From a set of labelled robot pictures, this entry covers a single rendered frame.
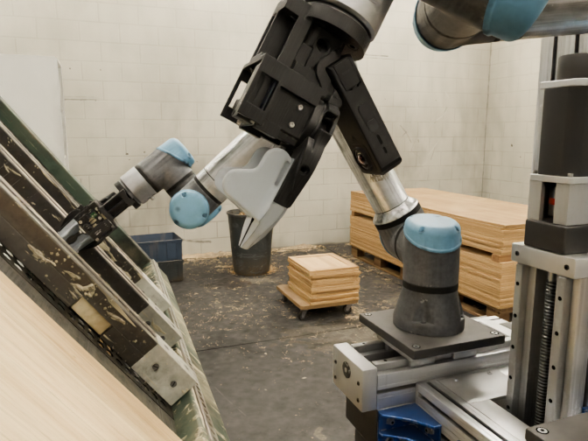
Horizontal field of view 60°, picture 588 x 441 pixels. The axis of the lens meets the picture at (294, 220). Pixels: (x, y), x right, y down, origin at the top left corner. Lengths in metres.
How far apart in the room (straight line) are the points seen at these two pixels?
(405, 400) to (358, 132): 0.75
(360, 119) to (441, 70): 7.04
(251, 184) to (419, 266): 0.69
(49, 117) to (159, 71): 1.83
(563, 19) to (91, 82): 5.59
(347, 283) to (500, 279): 1.14
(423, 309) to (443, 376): 0.15
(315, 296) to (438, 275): 2.98
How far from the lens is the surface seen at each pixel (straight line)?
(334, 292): 4.07
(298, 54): 0.46
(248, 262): 5.24
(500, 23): 0.51
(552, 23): 0.65
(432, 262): 1.07
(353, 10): 0.46
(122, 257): 1.57
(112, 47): 6.06
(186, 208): 0.98
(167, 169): 1.12
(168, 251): 5.12
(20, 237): 1.04
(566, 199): 0.92
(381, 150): 0.47
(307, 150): 0.42
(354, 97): 0.46
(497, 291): 4.14
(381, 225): 1.19
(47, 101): 4.61
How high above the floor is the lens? 1.45
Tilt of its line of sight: 10 degrees down
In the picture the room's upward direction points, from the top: straight up
